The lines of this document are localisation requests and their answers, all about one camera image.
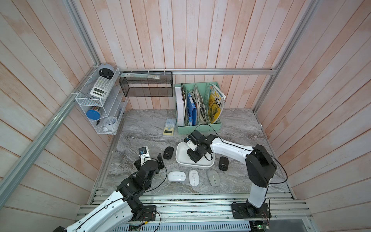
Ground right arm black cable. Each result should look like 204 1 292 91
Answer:
193 124 288 185

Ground white calculator on shelf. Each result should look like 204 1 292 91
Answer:
89 76 114 99

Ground black mouse plain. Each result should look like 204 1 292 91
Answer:
163 147 174 160

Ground black mesh wall basket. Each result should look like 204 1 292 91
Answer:
119 72 174 97

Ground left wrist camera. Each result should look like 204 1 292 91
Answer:
139 146 151 165

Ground white storage box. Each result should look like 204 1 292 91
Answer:
175 142 215 169

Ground round white black clock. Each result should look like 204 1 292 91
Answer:
98 64 115 80

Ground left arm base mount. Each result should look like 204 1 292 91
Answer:
132 205 157 221

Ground newspapers in organizer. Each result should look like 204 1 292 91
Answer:
190 84 209 125

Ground white mouse slim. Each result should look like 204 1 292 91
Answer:
189 170 200 187

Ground blue folder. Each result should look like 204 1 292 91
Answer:
186 92 197 126

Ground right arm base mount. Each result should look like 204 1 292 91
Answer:
231 202 271 219

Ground yellow blue calculator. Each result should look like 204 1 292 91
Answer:
163 119 176 136

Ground black mouse wide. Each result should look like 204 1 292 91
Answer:
218 157 229 172

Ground yellow magazine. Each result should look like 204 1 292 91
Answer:
207 83 226 124

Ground white mouse wide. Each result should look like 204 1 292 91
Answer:
167 171 186 182

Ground white binder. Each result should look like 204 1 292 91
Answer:
175 87 185 127

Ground green file organizer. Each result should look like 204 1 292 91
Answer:
174 82 222 134

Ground blue lid jar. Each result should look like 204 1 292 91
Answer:
86 106 101 120

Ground white ceramic cup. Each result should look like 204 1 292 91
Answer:
103 117 117 133

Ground paper pack on basket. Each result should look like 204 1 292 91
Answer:
121 72 160 80

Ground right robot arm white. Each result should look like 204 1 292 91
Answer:
184 130 277 210

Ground grey mouse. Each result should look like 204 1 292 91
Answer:
206 169 220 187

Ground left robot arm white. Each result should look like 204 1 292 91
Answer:
54 154 165 232

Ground white wire wall shelf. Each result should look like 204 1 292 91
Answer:
75 66 128 135

